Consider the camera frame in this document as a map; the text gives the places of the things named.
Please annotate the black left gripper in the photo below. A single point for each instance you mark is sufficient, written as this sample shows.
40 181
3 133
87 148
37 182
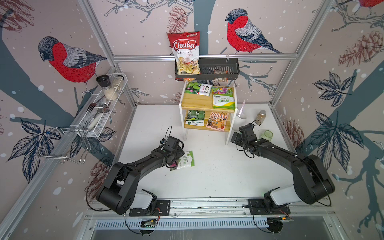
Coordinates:
180 153

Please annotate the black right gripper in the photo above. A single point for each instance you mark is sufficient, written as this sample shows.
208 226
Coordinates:
236 139

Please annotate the green white purple seed bag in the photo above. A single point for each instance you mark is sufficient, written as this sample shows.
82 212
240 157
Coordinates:
186 161

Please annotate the green flower seed bag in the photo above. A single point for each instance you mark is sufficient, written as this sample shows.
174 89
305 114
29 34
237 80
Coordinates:
223 98

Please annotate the mimosa seed bag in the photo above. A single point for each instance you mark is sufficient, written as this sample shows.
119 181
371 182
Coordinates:
193 88

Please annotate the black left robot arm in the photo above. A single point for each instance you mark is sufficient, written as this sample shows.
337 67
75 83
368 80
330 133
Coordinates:
121 184

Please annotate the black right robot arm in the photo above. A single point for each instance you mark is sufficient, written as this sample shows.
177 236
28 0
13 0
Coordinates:
311 181

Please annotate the dark green lower seed bag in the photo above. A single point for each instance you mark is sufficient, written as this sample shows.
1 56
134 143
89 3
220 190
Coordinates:
195 118

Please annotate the wooden two-tier shelf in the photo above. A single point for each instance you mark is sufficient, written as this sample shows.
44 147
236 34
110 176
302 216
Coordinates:
204 103

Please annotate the small white seed packet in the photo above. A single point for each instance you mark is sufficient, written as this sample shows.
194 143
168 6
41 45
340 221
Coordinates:
205 90

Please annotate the red Chuba cassava chips bag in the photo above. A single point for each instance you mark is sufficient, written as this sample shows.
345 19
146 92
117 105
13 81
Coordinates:
186 49

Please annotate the white cup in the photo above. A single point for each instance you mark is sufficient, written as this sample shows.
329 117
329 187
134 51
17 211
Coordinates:
245 117

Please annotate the pink shop picture packet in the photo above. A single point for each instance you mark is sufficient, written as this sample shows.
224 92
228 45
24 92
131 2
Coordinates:
217 121

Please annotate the pink straw spoon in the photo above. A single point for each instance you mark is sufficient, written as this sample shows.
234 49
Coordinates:
241 108

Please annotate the green glass cup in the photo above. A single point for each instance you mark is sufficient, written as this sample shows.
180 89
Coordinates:
267 135

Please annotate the amber small bottle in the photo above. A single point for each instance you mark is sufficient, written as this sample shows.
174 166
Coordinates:
261 116

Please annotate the snack bar packet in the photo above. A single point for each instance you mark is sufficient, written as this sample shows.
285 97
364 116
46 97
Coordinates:
222 72

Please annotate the metal spoon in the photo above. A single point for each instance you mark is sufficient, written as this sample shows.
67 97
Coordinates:
101 109

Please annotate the glass jar in rack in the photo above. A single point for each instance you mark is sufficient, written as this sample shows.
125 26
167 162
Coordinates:
118 82

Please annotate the metal fork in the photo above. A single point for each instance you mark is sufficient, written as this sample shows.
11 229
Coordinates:
93 105

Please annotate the black lid spice grinder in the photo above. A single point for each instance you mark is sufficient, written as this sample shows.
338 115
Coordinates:
110 92

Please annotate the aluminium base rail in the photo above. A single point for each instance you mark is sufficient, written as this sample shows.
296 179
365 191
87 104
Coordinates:
232 207

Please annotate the black wire basket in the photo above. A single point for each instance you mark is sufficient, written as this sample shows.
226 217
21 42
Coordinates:
207 67

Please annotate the white wire wall rack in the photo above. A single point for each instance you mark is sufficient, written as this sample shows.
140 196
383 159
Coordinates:
96 126

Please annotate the chrome wire hanger rack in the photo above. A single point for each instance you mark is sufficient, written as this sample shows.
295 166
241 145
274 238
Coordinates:
74 146

